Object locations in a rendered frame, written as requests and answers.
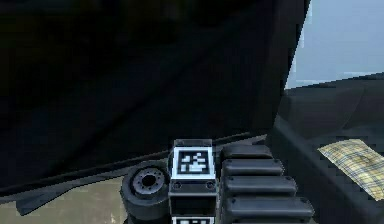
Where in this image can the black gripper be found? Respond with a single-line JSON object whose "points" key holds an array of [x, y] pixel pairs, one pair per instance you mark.
{"points": [[146, 191]]}

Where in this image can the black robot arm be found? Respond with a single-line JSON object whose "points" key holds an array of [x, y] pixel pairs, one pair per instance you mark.
{"points": [[253, 186]]}

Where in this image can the large black cabinet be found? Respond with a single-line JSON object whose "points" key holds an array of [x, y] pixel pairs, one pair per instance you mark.
{"points": [[133, 83]]}

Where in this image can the dark grey sofa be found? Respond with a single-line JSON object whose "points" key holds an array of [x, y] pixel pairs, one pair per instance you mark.
{"points": [[320, 140]]}

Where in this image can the yellow plaid cloth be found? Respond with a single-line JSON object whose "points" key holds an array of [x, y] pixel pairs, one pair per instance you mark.
{"points": [[358, 166]]}

